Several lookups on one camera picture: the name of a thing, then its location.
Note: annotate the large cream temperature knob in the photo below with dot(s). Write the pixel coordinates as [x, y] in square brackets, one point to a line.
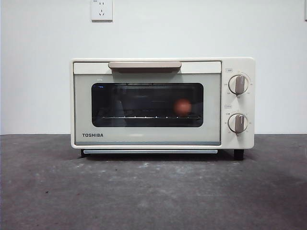
[238, 84]

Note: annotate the brown egg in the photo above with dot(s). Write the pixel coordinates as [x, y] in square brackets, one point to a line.
[182, 107]

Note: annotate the cream Toshiba toaster oven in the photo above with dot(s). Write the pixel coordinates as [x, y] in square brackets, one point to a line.
[237, 64]

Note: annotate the cream glass oven door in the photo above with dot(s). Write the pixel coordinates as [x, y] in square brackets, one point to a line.
[148, 134]

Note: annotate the white wall socket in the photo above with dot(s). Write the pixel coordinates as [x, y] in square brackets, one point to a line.
[102, 10]

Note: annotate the small cream timer knob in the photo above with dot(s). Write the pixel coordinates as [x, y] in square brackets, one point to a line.
[238, 123]

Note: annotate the silver crumb tray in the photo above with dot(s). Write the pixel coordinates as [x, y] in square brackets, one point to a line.
[134, 151]

